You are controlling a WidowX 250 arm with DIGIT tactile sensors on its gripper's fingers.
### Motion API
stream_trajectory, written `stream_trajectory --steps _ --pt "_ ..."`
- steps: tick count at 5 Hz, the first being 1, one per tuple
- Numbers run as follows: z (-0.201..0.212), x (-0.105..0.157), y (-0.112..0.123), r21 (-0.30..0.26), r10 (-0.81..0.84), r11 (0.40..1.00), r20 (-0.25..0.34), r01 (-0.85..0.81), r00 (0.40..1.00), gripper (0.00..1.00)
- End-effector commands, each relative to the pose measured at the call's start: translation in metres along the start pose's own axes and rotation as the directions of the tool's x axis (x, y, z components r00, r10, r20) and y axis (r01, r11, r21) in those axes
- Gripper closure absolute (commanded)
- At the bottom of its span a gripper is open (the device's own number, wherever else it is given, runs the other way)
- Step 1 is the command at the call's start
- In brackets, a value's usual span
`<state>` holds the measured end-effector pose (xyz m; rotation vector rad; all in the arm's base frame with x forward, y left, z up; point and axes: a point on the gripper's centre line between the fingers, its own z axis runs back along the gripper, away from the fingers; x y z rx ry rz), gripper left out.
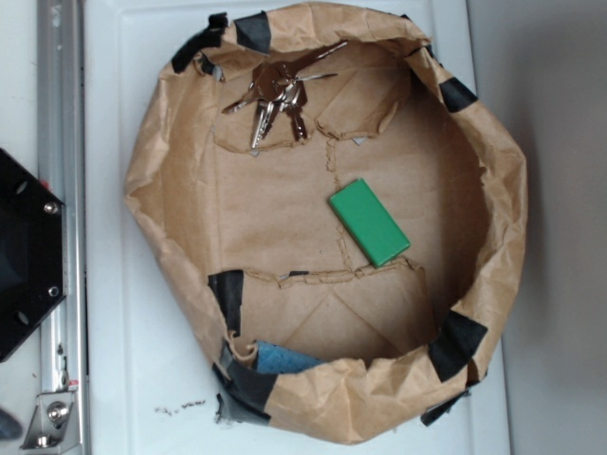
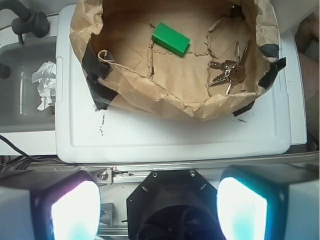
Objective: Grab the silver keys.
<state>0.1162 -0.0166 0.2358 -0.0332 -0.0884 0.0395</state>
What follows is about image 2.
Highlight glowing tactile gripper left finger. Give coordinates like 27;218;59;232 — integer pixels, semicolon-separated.
0;170;101;240

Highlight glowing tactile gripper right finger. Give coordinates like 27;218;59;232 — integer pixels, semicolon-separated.
217;163;320;240

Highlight silver key bunch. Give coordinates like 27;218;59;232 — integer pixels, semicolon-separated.
208;40;252;95

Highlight white plastic bin lid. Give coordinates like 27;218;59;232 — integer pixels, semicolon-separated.
55;5;292;163

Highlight grey plastic tray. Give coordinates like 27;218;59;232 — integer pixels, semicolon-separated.
0;36;57;133

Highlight crumpled white paper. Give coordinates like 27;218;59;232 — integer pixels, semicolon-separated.
31;61;57;111

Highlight brown paper bag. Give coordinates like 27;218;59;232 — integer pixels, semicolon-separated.
69;0;285;121

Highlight dark grey clamp knob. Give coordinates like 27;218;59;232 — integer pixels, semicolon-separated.
0;0;50;45

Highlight green plastic block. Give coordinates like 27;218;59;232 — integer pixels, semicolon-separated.
151;22;191;57

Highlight black cables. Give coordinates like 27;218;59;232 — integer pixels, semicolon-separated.
0;134;61;173

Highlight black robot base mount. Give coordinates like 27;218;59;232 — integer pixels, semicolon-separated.
126;169;224;240

